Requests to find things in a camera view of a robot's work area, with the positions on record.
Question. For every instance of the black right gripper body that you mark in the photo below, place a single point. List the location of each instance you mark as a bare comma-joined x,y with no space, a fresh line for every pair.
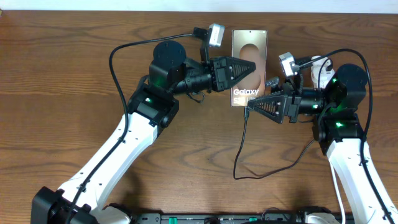
293,101

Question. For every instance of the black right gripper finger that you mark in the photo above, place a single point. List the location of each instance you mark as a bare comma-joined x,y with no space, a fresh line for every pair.
272,83
270,106

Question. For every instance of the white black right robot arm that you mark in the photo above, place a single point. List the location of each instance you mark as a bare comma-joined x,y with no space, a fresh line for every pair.
337,128

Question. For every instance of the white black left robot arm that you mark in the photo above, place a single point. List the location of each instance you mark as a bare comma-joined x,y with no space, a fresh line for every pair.
150,109

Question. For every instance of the white power strip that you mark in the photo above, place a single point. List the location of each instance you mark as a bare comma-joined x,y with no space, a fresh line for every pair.
322,72

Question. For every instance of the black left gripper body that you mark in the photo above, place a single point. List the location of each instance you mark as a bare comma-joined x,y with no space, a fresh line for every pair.
219,74

